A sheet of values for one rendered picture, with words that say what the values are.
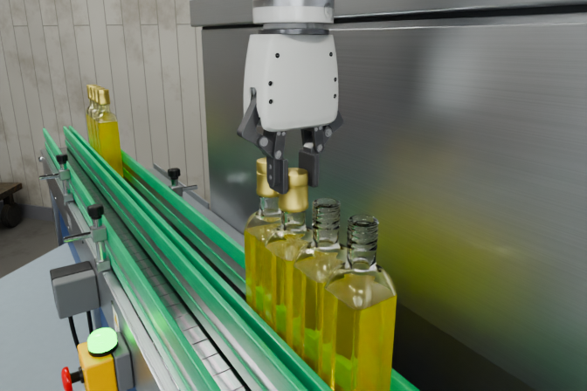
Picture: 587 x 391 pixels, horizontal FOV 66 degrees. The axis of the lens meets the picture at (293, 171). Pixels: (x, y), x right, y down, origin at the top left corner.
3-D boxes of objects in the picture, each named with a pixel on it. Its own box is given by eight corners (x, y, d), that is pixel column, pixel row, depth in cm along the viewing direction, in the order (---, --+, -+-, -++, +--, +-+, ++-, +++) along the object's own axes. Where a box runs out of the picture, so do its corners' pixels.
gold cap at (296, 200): (314, 209, 52) (314, 172, 51) (289, 215, 50) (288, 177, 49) (297, 200, 55) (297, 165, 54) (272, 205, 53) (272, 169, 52)
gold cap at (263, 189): (253, 196, 56) (252, 163, 55) (259, 188, 59) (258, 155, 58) (281, 198, 56) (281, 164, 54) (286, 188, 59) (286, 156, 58)
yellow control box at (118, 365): (135, 390, 74) (130, 352, 72) (86, 409, 70) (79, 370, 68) (124, 365, 80) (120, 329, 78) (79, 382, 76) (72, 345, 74)
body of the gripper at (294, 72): (311, 23, 53) (310, 118, 56) (232, 20, 47) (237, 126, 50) (354, 20, 47) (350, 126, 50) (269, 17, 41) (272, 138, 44)
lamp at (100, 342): (120, 350, 73) (119, 334, 72) (91, 360, 70) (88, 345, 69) (114, 335, 76) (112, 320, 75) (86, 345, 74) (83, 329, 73)
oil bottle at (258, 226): (300, 353, 64) (300, 212, 58) (265, 369, 60) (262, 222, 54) (279, 332, 68) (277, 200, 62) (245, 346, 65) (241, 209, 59)
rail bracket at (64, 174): (74, 202, 123) (68, 155, 120) (44, 208, 120) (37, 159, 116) (72, 198, 127) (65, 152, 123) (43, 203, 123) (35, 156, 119)
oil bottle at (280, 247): (323, 380, 59) (326, 229, 53) (286, 398, 56) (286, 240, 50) (299, 355, 63) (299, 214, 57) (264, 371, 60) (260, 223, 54)
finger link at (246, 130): (277, 67, 48) (300, 110, 51) (222, 111, 45) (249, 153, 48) (282, 68, 47) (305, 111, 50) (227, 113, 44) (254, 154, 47)
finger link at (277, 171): (272, 130, 51) (273, 186, 52) (247, 133, 49) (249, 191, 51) (288, 134, 48) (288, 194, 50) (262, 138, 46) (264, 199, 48)
